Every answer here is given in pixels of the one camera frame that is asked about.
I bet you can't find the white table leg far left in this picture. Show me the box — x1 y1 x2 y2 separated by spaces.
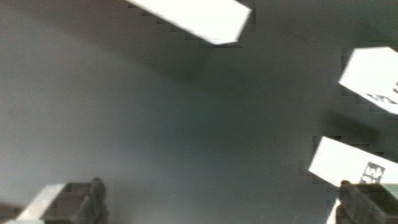
339 47 398 115

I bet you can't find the white table leg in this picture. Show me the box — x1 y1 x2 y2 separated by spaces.
309 137 398 186
339 47 398 115

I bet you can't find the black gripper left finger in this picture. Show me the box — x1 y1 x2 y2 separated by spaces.
15 177 111 224

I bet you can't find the white left fence block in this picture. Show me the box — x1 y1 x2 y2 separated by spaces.
126 0 252 45

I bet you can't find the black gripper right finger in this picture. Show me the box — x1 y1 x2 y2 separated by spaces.
335 181 398 224

